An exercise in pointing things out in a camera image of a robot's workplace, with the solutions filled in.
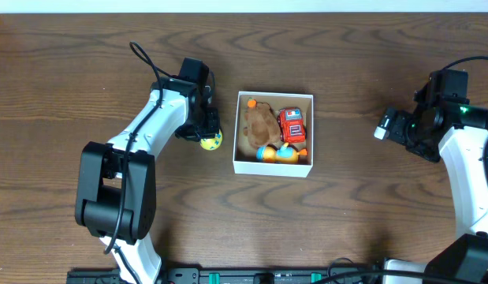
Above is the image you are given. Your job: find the yellow letter ball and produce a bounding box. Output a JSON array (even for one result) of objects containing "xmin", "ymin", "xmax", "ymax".
[{"xmin": 199, "ymin": 130, "xmax": 223, "ymax": 151}]

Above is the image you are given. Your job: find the brown plush bear toy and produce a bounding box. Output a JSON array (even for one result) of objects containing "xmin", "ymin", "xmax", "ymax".
[{"xmin": 243, "ymin": 99, "xmax": 281, "ymax": 149}]

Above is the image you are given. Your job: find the red toy car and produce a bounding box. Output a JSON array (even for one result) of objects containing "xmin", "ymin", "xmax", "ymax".
[{"xmin": 278, "ymin": 107, "xmax": 307, "ymax": 144}]

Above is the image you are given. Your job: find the orange plush duck toy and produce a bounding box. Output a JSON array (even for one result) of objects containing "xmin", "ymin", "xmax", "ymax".
[{"xmin": 256, "ymin": 143, "xmax": 308, "ymax": 164}]

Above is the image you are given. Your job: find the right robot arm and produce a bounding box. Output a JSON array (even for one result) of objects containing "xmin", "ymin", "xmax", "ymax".
[{"xmin": 374, "ymin": 69, "xmax": 488, "ymax": 283}]

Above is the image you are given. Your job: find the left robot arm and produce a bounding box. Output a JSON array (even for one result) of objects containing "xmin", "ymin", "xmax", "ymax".
[{"xmin": 66, "ymin": 58, "xmax": 220, "ymax": 283}]

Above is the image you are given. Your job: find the white cardboard box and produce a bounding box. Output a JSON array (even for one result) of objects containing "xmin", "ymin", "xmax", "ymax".
[{"xmin": 233, "ymin": 91, "xmax": 314, "ymax": 178}]

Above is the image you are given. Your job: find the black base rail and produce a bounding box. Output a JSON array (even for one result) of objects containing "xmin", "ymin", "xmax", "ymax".
[{"xmin": 65, "ymin": 258, "xmax": 426, "ymax": 284}]

